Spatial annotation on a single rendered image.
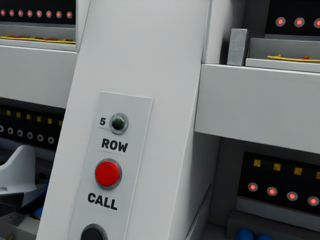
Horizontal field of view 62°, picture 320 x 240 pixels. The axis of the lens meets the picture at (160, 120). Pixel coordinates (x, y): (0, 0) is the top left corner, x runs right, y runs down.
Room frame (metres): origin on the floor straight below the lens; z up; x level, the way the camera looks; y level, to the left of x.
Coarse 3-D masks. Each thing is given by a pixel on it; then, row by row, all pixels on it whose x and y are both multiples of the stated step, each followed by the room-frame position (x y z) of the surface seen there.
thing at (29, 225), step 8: (8, 216) 0.27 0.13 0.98; (16, 216) 0.27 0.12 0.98; (24, 216) 0.28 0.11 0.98; (0, 224) 0.27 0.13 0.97; (8, 224) 0.26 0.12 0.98; (16, 224) 0.26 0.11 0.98; (24, 224) 0.26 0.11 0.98; (32, 224) 0.26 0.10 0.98; (0, 232) 0.27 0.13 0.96; (8, 232) 0.27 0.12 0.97; (16, 232) 0.26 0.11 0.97; (24, 232) 0.26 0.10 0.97; (32, 232) 0.25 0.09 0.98
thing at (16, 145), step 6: (0, 138) 0.44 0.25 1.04; (6, 138) 0.44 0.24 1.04; (0, 144) 0.44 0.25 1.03; (6, 144) 0.43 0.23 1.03; (12, 144) 0.43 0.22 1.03; (18, 144) 0.42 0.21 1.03; (24, 144) 0.42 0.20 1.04; (30, 144) 0.42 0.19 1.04; (12, 150) 0.43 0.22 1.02; (36, 150) 0.41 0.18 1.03; (42, 150) 0.41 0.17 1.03; (48, 150) 0.40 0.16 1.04; (54, 150) 0.41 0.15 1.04; (36, 156) 0.42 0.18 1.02; (42, 156) 0.41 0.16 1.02; (48, 156) 0.41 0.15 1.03; (54, 156) 0.40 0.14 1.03
